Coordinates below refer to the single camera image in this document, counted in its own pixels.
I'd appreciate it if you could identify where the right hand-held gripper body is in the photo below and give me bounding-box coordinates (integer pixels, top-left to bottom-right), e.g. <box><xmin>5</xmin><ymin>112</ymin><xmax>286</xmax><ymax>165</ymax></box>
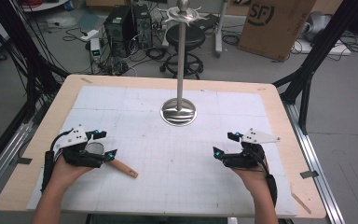
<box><xmin>223</xmin><ymin>127</ymin><xmax>282</xmax><ymax>170</ymax></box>

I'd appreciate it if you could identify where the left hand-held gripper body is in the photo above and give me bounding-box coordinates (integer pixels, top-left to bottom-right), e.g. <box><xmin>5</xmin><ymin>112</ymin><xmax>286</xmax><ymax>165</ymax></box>
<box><xmin>53</xmin><ymin>124</ymin><xmax>105</xmax><ymax>169</ymax></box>

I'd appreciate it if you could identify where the wooden-handled mesh strainer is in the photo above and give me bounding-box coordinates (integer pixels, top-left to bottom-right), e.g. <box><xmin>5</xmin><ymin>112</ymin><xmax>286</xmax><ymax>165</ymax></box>
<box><xmin>85</xmin><ymin>141</ymin><xmax>139</xmax><ymax>179</ymax></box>

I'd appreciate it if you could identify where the metal utensil stand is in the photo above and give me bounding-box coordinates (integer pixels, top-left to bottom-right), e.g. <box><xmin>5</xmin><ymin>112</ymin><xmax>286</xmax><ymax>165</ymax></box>
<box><xmin>158</xmin><ymin>0</ymin><xmax>207</xmax><ymax>127</ymax></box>

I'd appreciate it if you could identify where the person's left hand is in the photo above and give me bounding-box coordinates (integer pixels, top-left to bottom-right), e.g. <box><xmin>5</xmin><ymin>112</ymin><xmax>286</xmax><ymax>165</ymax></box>
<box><xmin>47</xmin><ymin>155</ymin><xmax>93</xmax><ymax>189</ymax></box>

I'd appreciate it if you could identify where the person's right hand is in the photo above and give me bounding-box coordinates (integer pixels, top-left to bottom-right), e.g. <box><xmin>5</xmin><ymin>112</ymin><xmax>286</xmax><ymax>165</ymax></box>
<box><xmin>231</xmin><ymin>160</ymin><xmax>271</xmax><ymax>191</ymax></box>

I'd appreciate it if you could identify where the white grid mat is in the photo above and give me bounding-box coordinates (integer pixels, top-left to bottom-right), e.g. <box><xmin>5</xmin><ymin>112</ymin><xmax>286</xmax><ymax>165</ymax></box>
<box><xmin>26</xmin><ymin>85</ymin><xmax>298</xmax><ymax>218</ymax></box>

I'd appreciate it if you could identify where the thin wooden stick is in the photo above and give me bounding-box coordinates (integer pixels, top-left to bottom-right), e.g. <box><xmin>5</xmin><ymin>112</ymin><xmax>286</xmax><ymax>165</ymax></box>
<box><xmin>290</xmin><ymin>190</ymin><xmax>312</xmax><ymax>216</ymax></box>

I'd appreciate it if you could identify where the small white device green display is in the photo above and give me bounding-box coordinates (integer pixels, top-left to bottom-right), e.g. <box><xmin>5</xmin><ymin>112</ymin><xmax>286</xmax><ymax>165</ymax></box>
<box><xmin>89</xmin><ymin>37</ymin><xmax>103</xmax><ymax>63</ymax></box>

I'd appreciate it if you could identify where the white power strip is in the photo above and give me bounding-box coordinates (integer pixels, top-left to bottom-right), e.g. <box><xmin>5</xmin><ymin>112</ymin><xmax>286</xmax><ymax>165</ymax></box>
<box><xmin>79</xmin><ymin>29</ymin><xmax>101</xmax><ymax>43</ymax></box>

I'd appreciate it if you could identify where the large black computer tower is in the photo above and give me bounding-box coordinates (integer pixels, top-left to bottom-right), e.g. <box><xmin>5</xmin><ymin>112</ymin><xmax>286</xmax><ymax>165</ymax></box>
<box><xmin>103</xmin><ymin>5</ymin><xmax>138</xmax><ymax>59</ymax></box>

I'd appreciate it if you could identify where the black round stool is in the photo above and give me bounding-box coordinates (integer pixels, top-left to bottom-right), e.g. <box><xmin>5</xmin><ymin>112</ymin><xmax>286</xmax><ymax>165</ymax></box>
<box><xmin>159</xmin><ymin>23</ymin><xmax>207</xmax><ymax>80</ymax></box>

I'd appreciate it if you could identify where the brown cardboard box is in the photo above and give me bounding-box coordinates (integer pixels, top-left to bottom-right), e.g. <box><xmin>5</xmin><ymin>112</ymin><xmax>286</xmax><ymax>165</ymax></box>
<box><xmin>237</xmin><ymin>0</ymin><xmax>317</xmax><ymax>62</ymax></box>

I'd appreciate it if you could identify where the slim black computer tower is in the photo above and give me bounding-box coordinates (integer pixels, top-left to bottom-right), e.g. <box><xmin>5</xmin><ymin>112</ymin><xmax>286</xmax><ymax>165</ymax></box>
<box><xmin>132</xmin><ymin>3</ymin><xmax>154</xmax><ymax>49</ymax></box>

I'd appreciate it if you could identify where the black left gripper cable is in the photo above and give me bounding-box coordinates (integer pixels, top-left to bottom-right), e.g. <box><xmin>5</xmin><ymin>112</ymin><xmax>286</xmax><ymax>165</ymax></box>
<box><xmin>40</xmin><ymin>129</ymin><xmax>75</xmax><ymax>193</ymax></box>

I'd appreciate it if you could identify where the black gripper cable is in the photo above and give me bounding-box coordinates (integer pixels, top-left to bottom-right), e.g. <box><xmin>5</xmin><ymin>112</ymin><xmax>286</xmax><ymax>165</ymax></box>
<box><xmin>40</xmin><ymin>129</ymin><xmax>75</xmax><ymax>193</ymax></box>
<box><xmin>254</xmin><ymin>148</ymin><xmax>279</xmax><ymax>208</ymax></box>

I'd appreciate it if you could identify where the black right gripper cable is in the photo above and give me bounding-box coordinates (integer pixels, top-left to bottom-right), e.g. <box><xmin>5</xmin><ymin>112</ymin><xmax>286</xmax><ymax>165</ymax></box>
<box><xmin>254</xmin><ymin>148</ymin><xmax>279</xmax><ymax>208</ymax></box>

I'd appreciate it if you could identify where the aluminium rail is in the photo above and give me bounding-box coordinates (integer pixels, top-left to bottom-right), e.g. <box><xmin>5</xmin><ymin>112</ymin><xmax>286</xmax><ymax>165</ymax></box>
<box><xmin>0</xmin><ymin>120</ymin><xmax>34</xmax><ymax>204</ymax></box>
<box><xmin>282</xmin><ymin>102</ymin><xmax>346</xmax><ymax>224</ymax></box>

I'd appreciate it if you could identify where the white stand post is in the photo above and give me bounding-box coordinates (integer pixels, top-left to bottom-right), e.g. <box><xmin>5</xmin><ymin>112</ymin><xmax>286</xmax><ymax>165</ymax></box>
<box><xmin>214</xmin><ymin>0</ymin><xmax>229</xmax><ymax>59</ymax></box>

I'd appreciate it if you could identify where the black metal frame with cables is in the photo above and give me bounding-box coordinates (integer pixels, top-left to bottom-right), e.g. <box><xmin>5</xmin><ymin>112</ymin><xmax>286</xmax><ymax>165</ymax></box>
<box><xmin>0</xmin><ymin>0</ymin><xmax>71</xmax><ymax>180</ymax></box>

